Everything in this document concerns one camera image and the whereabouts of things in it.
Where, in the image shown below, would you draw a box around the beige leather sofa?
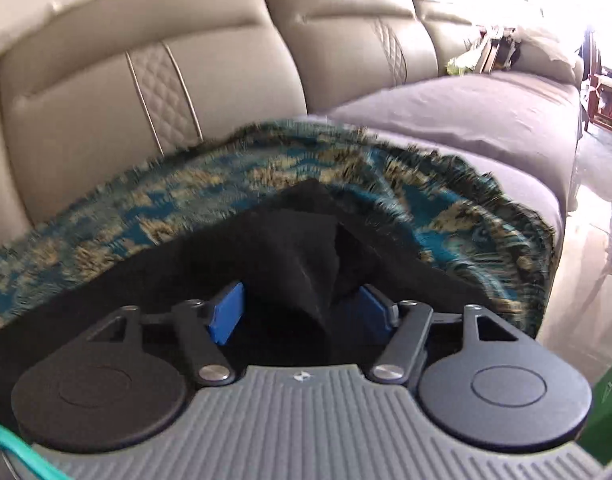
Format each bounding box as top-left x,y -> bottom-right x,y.
0,0 -> 587,261

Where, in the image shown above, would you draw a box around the wooden side table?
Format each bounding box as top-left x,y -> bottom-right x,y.
583,30 -> 612,138

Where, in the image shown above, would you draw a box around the wooden frame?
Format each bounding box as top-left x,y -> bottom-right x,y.
478,27 -> 518,73

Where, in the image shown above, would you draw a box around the grey seat cover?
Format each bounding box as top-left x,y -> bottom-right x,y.
326,67 -> 584,231

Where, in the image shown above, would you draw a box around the teal gold patterned blanket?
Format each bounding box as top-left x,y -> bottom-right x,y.
0,119 -> 557,341

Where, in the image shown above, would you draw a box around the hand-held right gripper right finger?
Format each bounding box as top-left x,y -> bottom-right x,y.
360,284 -> 524,387

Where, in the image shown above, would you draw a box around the green box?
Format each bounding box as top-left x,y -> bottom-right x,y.
578,357 -> 612,466

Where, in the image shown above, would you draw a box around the white cushion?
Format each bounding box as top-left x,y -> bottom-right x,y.
511,25 -> 579,85

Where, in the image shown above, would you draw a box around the black pants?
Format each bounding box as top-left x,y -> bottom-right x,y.
0,177 -> 537,426

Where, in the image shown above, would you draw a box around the teal cable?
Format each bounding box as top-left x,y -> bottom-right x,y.
0,420 -> 74,480

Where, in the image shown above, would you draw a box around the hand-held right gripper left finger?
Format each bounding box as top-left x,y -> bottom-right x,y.
86,281 -> 247,387

